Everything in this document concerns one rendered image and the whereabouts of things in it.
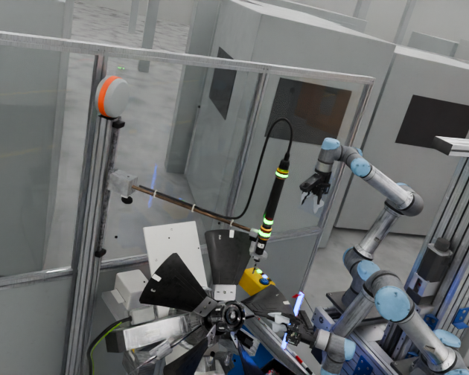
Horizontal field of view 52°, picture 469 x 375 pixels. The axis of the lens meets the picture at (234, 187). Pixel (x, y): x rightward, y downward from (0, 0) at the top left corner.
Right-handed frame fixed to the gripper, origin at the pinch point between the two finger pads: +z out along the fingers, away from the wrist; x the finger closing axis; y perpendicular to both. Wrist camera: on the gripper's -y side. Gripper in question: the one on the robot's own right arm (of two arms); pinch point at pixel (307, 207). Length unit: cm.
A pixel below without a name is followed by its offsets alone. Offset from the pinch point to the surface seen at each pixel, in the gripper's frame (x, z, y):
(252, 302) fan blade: -23, 29, -43
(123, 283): 33, 52, -74
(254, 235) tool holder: -23, -6, -54
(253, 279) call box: 3.5, 40.8, -18.8
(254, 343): -28, 47, -41
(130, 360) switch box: 9, 77, -77
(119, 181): 24, -8, -89
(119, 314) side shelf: 24, 62, -79
